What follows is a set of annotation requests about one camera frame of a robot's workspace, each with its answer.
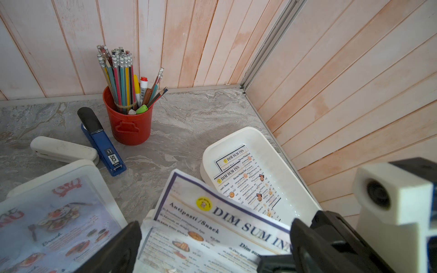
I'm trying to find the dim sum inn menu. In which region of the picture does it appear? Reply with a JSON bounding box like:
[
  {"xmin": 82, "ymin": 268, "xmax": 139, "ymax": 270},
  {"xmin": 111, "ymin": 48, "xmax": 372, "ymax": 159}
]
[
  {"xmin": 213, "ymin": 160, "xmax": 281, "ymax": 221},
  {"xmin": 215, "ymin": 144, "xmax": 250, "ymax": 172},
  {"xmin": 134, "ymin": 169, "xmax": 292, "ymax": 273}
]

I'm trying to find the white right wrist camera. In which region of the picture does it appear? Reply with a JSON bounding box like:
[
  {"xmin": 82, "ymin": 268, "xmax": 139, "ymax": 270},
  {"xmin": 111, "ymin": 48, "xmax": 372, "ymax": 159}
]
[{"xmin": 353, "ymin": 158, "xmax": 437, "ymax": 273}]

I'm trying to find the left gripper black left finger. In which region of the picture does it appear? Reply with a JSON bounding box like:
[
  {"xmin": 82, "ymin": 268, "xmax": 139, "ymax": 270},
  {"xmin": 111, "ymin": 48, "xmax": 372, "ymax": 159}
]
[{"xmin": 76, "ymin": 221, "xmax": 142, "ymax": 273}]

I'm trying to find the white plastic tray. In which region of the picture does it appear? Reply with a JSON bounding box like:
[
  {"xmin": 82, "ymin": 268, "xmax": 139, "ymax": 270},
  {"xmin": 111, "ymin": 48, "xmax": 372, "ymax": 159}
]
[{"xmin": 200, "ymin": 127, "xmax": 321, "ymax": 225}]

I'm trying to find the white menu holder front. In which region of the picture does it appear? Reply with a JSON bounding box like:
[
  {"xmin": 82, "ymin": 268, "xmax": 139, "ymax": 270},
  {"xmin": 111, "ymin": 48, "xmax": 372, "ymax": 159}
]
[{"xmin": 141, "ymin": 209, "xmax": 155, "ymax": 240}]

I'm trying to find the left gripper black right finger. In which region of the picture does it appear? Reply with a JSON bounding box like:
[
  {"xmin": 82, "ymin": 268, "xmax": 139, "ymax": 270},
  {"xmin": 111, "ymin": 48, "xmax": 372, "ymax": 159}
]
[{"xmin": 290, "ymin": 218, "xmax": 362, "ymax": 273}]

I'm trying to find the white stapler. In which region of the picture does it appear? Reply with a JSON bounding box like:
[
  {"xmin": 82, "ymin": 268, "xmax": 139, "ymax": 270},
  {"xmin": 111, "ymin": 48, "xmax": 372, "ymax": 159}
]
[{"xmin": 30, "ymin": 136, "xmax": 100, "ymax": 165}]

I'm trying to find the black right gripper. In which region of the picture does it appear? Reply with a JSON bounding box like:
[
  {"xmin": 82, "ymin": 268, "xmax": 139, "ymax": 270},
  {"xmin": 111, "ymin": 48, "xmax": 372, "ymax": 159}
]
[{"xmin": 257, "ymin": 210, "xmax": 394, "ymax": 273}]

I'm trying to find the white menu holder middle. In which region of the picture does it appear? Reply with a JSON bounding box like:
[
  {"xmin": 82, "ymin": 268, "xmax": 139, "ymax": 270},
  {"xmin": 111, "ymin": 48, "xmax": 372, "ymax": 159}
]
[{"xmin": 1, "ymin": 160, "xmax": 127, "ymax": 273}]

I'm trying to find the white menu holder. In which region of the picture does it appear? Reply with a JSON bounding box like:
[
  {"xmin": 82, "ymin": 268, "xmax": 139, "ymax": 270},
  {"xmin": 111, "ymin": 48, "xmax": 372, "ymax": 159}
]
[
  {"xmin": 1, "ymin": 160, "xmax": 127, "ymax": 273},
  {"xmin": 141, "ymin": 209, "xmax": 155, "ymax": 240}
]

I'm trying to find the red metal bucket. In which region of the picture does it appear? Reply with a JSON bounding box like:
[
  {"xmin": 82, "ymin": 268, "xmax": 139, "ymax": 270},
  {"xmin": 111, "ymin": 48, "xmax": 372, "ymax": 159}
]
[{"xmin": 102, "ymin": 87, "xmax": 153, "ymax": 146}]

